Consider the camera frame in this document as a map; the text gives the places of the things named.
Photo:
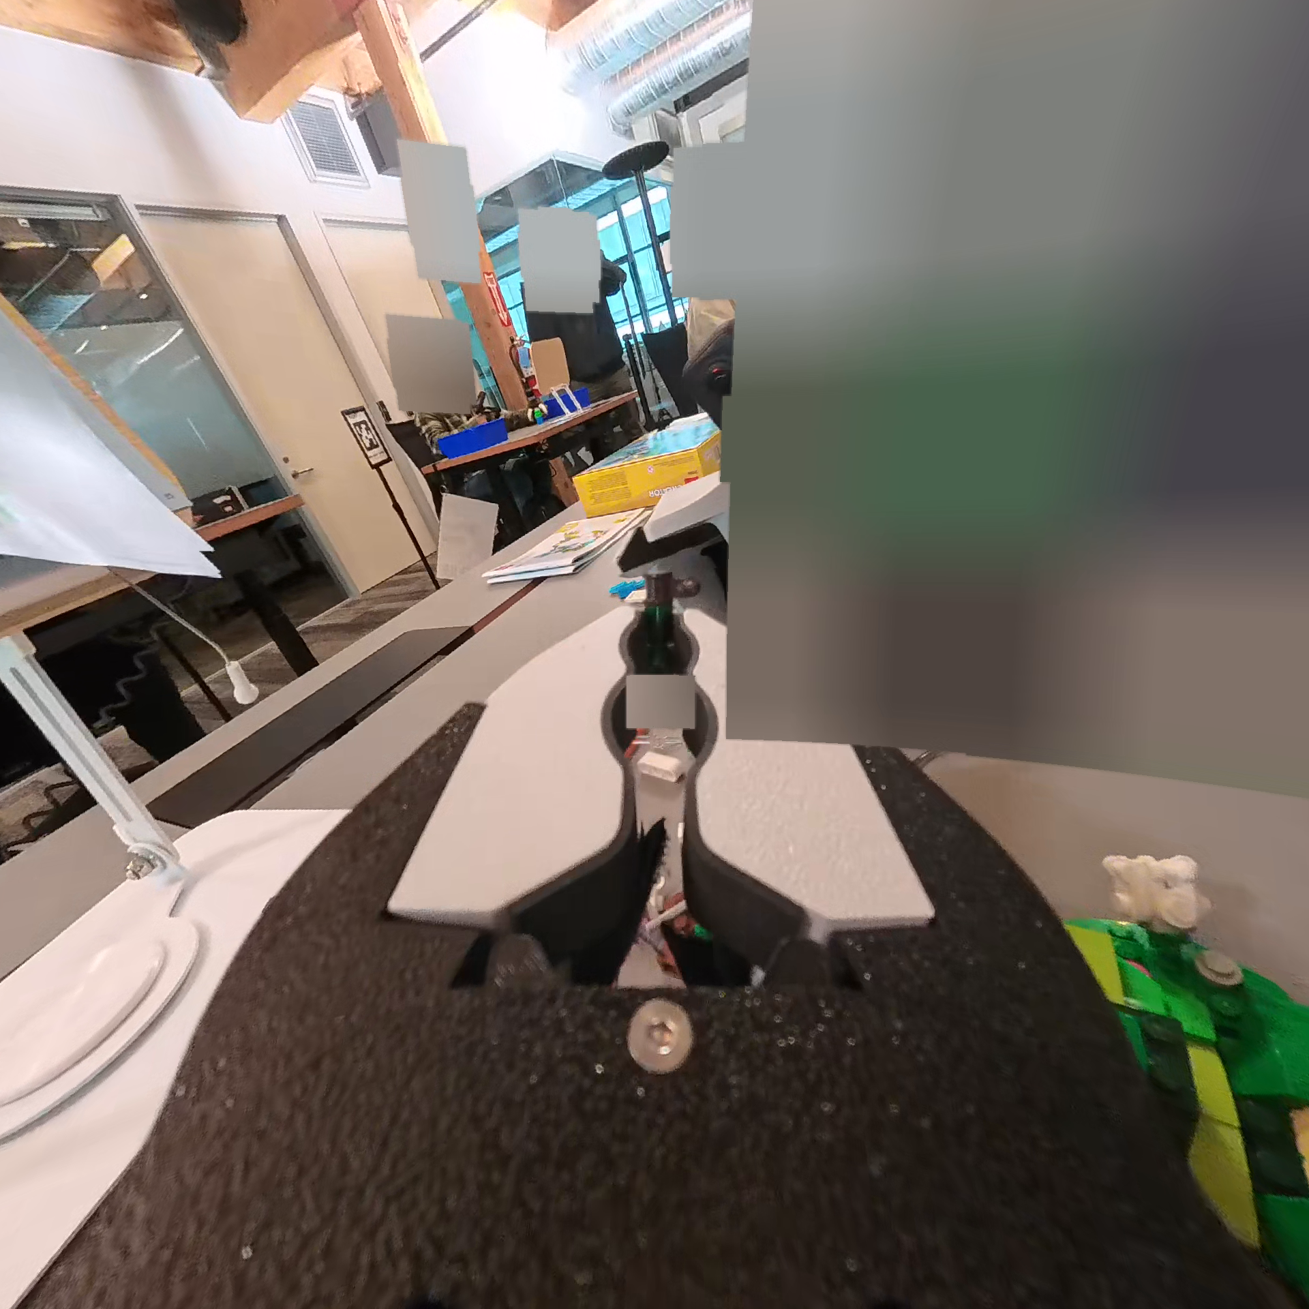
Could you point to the small white lego piece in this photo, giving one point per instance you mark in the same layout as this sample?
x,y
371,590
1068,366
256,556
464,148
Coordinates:
x,y
664,762

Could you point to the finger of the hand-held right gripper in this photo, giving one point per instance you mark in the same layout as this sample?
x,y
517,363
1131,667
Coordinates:
x,y
683,511

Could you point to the lego instruction booklet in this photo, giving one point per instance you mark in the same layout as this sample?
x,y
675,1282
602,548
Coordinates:
x,y
563,547

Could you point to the wooden desk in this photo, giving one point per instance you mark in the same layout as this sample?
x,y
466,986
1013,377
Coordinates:
x,y
245,509

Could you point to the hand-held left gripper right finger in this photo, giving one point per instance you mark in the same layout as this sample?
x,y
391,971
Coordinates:
x,y
807,838

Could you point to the white paper sheet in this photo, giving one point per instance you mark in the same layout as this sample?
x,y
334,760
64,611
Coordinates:
x,y
72,480

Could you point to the dark green lego piece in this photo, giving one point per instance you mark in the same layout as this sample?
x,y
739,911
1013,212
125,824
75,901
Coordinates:
x,y
656,628

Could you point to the red fire extinguisher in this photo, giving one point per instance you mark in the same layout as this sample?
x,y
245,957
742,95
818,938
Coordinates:
x,y
525,368

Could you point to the printed tag sign on stand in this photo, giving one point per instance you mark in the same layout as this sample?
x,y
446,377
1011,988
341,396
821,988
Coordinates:
x,y
363,435

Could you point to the green lego build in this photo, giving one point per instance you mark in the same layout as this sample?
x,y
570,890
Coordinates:
x,y
1197,1073

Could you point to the white knobbly lego piece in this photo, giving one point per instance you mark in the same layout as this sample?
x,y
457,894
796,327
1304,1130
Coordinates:
x,y
1150,885

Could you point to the silver ceiling duct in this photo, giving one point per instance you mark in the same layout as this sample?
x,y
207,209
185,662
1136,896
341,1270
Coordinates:
x,y
655,51

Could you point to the wall air vent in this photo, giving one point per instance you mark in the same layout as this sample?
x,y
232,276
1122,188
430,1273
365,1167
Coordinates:
x,y
324,137

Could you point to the yellow lego box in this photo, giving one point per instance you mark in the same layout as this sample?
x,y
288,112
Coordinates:
x,y
644,470

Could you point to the white desk lamp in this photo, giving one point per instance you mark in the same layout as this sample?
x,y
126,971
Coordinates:
x,y
92,982

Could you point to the beige door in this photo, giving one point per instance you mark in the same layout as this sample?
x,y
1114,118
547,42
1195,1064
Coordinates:
x,y
256,388

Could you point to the brown lego bar piece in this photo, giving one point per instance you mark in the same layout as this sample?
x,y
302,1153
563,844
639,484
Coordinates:
x,y
667,586

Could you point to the blue plastic bin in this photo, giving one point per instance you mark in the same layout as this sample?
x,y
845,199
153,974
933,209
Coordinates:
x,y
472,438
567,402

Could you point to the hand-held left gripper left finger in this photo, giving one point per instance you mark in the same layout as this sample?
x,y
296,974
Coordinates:
x,y
531,777

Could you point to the wooden table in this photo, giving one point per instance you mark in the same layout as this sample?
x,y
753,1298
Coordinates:
x,y
552,428

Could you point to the white leaning paper card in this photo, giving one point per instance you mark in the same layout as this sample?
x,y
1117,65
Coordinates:
x,y
464,533

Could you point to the black floor lamp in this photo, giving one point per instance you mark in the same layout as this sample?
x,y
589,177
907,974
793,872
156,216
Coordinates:
x,y
642,224

